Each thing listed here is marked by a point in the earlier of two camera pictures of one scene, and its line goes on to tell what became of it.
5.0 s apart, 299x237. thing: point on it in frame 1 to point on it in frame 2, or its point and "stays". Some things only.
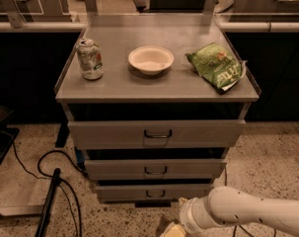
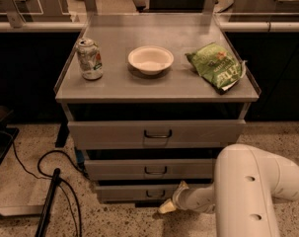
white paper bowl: x=150 y=59 stays
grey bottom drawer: x=152 y=192 stays
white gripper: x=187 y=215 to x=181 y=197
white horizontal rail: x=230 y=26 stays
